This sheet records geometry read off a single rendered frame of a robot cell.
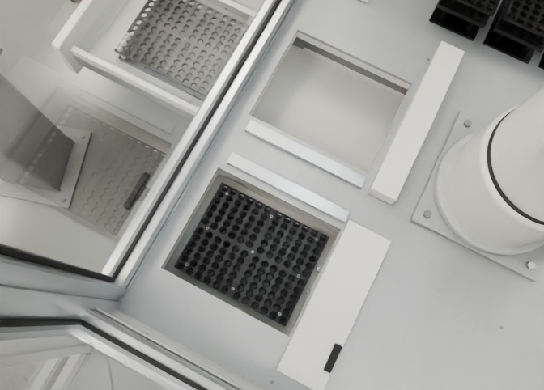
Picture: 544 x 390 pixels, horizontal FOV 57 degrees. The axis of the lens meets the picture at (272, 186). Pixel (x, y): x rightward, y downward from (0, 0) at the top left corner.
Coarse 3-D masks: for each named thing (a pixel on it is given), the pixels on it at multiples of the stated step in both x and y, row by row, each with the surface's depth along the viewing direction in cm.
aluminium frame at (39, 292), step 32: (288, 0) 93; (256, 64) 91; (224, 96) 88; (192, 160) 85; (160, 224) 82; (0, 256) 43; (32, 256) 50; (128, 256) 80; (0, 288) 44; (32, 288) 52; (64, 288) 59; (96, 288) 68; (128, 288) 82; (0, 320) 46; (32, 320) 52; (64, 320) 61; (96, 320) 68; (160, 352) 67; (224, 384) 67
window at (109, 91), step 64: (0, 0) 31; (64, 0) 37; (128, 0) 45; (192, 0) 57; (256, 0) 80; (0, 64) 34; (64, 64) 40; (128, 64) 50; (192, 64) 67; (0, 128) 37; (64, 128) 45; (128, 128) 58; (192, 128) 80; (0, 192) 41; (64, 192) 51; (128, 192) 67; (64, 256) 58
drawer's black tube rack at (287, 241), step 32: (224, 224) 94; (256, 224) 91; (288, 224) 92; (192, 256) 90; (224, 256) 90; (256, 256) 93; (288, 256) 93; (224, 288) 92; (256, 288) 88; (288, 288) 92
